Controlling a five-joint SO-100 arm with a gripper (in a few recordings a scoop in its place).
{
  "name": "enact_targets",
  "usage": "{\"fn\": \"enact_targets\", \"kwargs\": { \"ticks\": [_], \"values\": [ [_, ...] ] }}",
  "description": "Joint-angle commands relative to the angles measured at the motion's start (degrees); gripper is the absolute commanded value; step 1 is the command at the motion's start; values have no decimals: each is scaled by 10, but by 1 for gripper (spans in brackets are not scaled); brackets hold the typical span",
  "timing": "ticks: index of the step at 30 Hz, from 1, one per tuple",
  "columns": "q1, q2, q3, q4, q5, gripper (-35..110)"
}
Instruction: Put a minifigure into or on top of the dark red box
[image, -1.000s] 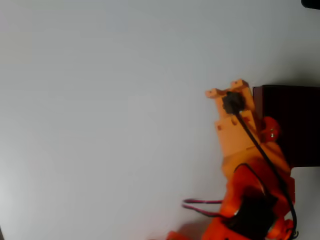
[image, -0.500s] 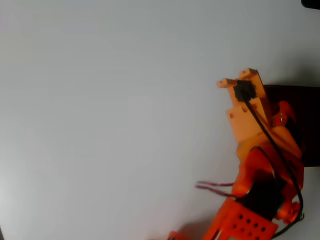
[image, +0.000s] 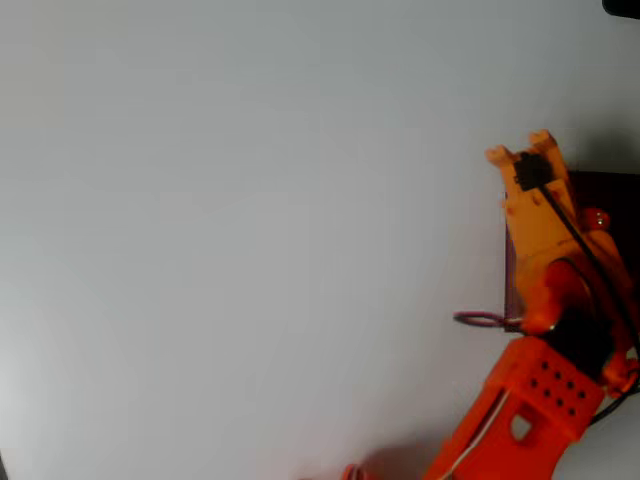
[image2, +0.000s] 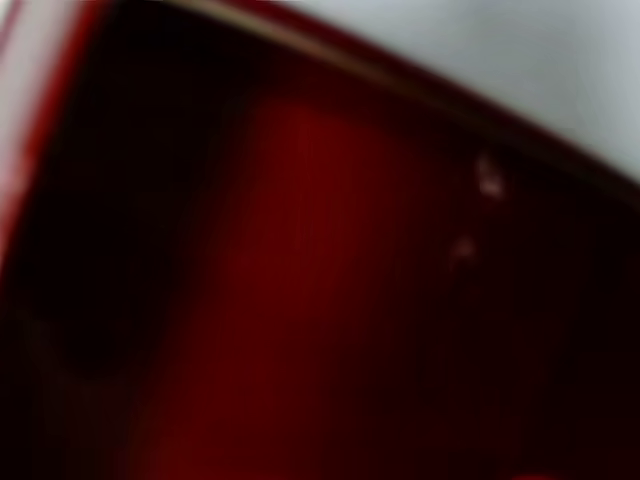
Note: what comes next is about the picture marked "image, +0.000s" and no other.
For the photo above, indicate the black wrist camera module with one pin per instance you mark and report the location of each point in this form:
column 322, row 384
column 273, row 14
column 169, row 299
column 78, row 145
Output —
column 531, row 172

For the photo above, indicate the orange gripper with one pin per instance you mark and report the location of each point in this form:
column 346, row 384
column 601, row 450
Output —
column 531, row 220

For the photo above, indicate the small red toy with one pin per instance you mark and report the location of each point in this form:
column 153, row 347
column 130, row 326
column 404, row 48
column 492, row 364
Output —
column 594, row 218

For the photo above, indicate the dark red open box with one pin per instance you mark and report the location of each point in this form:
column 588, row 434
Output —
column 620, row 200

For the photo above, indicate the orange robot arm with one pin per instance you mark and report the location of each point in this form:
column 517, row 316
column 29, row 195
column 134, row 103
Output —
column 530, row 400

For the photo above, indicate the black object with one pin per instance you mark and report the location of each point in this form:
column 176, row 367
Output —
column 625, row 7

